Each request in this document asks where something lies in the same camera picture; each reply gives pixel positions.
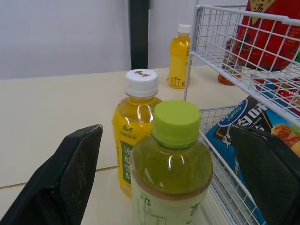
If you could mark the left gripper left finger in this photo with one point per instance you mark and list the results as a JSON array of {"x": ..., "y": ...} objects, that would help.
[{"x": 58, "y": 182}]

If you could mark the yellow drink bottle white cap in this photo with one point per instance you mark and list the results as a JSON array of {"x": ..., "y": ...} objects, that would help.
[
  {"x": 131, "y": 131},
  {"x": 179, "y": 56}
]

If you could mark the black post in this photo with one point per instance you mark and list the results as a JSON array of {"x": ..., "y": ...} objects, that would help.
[{"x": 139, "y": 32}]

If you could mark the green-cap tea bottle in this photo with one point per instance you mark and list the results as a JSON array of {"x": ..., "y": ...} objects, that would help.
[{"x": 171, "y": 178}]

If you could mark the orange drink bottle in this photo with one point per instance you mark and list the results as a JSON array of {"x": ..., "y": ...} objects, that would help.
[{"x": 227, "y": 78}]

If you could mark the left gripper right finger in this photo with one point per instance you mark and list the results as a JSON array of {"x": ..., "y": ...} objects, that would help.
[{"x": 267, "y": 173}]

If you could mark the red snack pack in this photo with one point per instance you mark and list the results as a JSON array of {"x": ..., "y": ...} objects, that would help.
[{"x": 267, "y": 39}]

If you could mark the blue snack pack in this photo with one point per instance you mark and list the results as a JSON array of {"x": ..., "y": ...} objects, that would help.
[{"x": 255, "y": 122}]

